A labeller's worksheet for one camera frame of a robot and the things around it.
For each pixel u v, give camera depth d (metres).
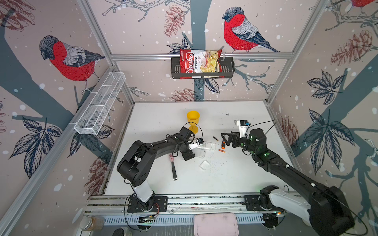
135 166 0.46
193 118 0.92
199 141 0.82
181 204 0.75
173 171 0.86
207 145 0.94
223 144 0.95
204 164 0.88
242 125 0.71
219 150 0.94
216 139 0.98
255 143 0.62
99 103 0.78
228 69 0.94
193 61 0.87
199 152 0.90
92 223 0.61
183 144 0.70
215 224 0.67
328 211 0.39
